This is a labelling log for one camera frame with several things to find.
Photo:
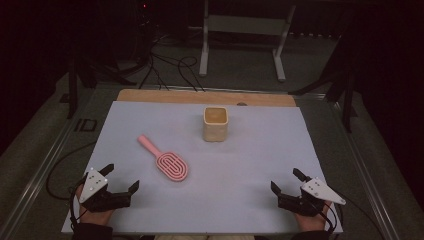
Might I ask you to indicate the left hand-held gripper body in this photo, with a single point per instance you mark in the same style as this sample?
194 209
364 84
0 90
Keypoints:
93 186

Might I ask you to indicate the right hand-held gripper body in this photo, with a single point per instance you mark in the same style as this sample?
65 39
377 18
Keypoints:
316 190

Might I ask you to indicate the pink hairbrush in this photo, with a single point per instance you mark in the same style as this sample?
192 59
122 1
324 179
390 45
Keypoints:
171 165

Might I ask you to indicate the beige square cup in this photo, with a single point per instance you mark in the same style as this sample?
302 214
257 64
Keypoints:
215 131

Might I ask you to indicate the person's left hand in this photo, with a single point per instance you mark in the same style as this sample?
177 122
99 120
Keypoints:
93 217

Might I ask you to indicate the person's right hand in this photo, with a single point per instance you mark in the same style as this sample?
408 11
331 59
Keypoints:
313 223

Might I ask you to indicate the white board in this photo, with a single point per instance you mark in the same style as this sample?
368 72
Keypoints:
216 186

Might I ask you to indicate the black tripod stand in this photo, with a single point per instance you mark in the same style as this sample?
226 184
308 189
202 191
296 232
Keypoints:
72 90
347 100

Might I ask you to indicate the grey metal stand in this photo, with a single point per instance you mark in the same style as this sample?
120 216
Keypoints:
246 25

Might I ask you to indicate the aluminium rail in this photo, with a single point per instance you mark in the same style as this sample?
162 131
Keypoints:
43 173
363 173

